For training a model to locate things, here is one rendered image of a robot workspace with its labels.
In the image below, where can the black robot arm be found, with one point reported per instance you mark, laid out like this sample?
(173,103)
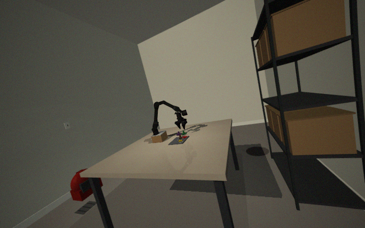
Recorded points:
(178,112)

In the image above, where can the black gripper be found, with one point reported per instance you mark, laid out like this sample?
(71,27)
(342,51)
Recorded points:
(179,122)

